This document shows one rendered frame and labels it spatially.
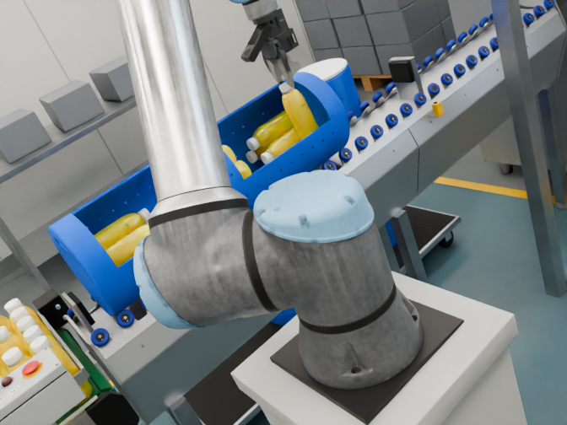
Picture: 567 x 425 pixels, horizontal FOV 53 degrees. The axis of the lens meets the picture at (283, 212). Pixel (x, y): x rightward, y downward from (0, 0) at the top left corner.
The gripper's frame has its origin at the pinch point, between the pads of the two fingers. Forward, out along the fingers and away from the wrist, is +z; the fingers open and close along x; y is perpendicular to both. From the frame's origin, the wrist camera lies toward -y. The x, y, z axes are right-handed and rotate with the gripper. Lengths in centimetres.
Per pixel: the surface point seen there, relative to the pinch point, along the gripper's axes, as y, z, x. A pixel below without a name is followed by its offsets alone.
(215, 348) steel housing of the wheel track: -58, 55, -3
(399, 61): 51, 17, 5
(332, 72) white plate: 52, 20, 44
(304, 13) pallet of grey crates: 231, 45, 285
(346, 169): 6.1, 32.2, -5.3
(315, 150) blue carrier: -3.6, 19.5, -7.8
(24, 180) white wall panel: -39, 59, 331
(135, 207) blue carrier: -52, 13, 19
